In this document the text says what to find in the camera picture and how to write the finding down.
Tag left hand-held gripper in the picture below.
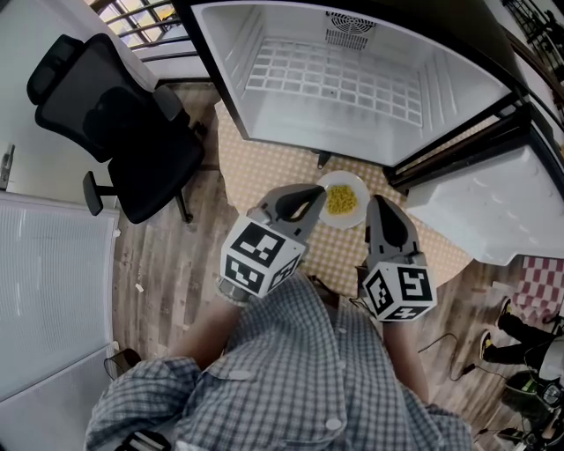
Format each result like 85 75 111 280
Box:
218 183 326 306

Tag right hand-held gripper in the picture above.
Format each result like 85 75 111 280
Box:
361 196 437 322

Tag white plate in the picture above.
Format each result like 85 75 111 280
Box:
315 170 370 230

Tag yellow cooked pasta pile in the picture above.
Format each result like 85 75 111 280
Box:
326 184 359 216

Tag white fridge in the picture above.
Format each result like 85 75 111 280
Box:
171 0 564 268

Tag person's left forearm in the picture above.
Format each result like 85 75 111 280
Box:
169 299 246 371

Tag person's right forearm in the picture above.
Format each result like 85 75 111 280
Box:
382 319 431 404

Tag round checkered table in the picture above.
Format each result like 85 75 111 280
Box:
215 103 475 300

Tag black office chair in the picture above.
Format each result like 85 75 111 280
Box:
26 33 208 226

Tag red checkered cloth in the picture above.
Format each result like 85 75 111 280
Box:
513 256 564 325

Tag person's plaid shirt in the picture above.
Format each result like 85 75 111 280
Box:
83 272 475 451

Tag black metal railing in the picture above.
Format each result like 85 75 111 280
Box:
504 0 564 89
92 0 202 63

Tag black and green equipment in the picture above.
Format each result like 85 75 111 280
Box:
501 338 564 441

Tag black mesh bin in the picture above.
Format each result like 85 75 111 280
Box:
103 347 142 380

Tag window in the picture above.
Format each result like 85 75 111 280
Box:
94 0 177 48

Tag frosted glass panel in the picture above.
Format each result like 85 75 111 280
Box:
0 191 121 451

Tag black floor cable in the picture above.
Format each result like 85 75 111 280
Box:
417 332 508 382

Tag white wire shelf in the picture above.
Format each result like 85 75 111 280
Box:
244 37 424 127

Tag grey door handle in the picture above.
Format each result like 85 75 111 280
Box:
0 143 17 190

